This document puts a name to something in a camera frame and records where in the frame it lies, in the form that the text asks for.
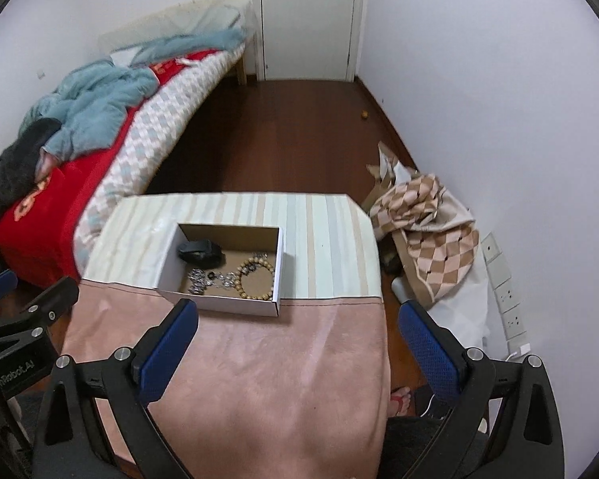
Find white wall socket strip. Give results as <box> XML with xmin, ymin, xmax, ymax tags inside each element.
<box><xmin>480</xmin><ymin>232</ymin><xmax>528</xmax><ymax>346</ymax></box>

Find dark cloth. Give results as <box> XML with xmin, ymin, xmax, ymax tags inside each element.
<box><xmin>0</xmin><ymin>117</ymin><xmax>64</xmax><ymax>271</ymax></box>

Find blue quilt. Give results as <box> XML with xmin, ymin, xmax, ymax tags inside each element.
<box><xmin>19</xmin><ymin>27</ymin><xmax>248</xmax><ymax>161</ymax></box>

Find black wristband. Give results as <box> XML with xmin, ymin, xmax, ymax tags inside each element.
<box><xmin>177</xmin><ymin>240</ymin><xmax>224</xmax><ymax>267</ymax></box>

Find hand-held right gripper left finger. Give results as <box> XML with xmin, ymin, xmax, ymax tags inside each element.
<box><xmin>31</xmin><ymin>298</ymin><xmax>199</xmax><ymax>479</ymax></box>

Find white door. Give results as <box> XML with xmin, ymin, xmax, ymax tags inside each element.
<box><xmin>251</xmin><ymin>0</ymin><xmax>369</xmax><ymax>82</ymax></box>

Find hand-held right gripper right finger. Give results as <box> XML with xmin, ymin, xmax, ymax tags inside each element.
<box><xmin>398</xmin><ymin>300</ymin><xmax>566</xmax><ymax>479</ymax></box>

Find brown checkered cloth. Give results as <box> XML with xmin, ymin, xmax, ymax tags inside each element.
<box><xmin>368</xmin><ymin>172</ymin><xmax>481</xmax><ymax>306</ymax></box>

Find person's foot in red sandal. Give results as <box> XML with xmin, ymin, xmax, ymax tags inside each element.
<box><xmin>388</xmin><ymin>386</ymin><xmax>413</xmax><ymax>418</ymax></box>

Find table with pink striped cloth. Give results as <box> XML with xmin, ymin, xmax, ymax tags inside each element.
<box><xmin>59</xmin><ymin>192</ymin><xmax>393</xmax><ymax>479</ymax></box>

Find bed with red blanket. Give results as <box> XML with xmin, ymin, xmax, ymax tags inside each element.
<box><xmin>0</xmin><ymin>50</ymin><xmax>206</xmax><ymax>289</ymax></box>

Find cardboard box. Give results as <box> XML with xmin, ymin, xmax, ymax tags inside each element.
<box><xmin>157</xmin><ymin>222</ymin><xmax>286</xmax><ymax>318</ymax></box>

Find wooden bead bracelet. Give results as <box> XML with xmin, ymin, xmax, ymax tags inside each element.
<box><xmin>235</xmin><ymin>256</ymin><xmax>276</xmax><ymax>303</ymax></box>

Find checked grey white quilt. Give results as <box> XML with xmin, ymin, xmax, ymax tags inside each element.
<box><xmin>74</xmin><ymin>50</ymin><xmax>246</xmax><ymax>271</ymax></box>

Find silver pendant necklace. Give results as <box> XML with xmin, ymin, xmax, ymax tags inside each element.
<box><xmin>238</xmin><ymin>254</ymin><xmax>271</xmax><ymax>275</ymax></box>

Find beige bed mat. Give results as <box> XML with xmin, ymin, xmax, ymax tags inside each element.
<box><xmin>99</xmin><ymin>0</ymin><xmax>254</xmax><ymax>57</ymax></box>

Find chunky silver chain bracelet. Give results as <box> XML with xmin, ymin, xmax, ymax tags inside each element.
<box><xmin>186</xmin><ymin>267</ymin><xmax>210</xmax><ymax>295</ymax></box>

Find wooden bed frame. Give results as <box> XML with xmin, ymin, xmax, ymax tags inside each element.
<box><xmin>234</xmin><ymin>35</ymin><xmax>261</xmax><ymax>87</ymax></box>

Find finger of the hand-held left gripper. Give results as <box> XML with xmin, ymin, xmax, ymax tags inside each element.
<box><xmin>0</xmin><ymin>276</ymin><xmax>81</xmax><ymax>342</ymax></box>
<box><xmin>0</xmin><ymin>269</ymin><xmax>19</xmax><ymax>301</ymax></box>

